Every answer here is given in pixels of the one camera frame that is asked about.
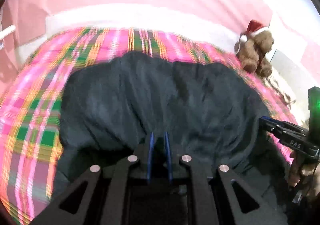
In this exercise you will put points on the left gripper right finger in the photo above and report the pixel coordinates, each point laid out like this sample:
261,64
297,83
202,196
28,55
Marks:
220,198

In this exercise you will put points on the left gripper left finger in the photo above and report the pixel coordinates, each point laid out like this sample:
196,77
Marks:
119,194

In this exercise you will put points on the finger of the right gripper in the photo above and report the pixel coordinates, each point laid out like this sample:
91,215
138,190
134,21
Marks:
270,125

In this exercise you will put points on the black puffer jacket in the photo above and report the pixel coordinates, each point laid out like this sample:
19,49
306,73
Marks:
108,109

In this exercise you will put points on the person right hand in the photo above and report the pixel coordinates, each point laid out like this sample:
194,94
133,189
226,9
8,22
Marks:
309,173

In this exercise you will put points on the brown teddy bear santa hat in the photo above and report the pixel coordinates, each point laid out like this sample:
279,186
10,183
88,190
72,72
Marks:
251,49

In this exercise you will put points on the pink plaid bed blanket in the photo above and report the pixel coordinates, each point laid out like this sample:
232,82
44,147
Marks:
30,108

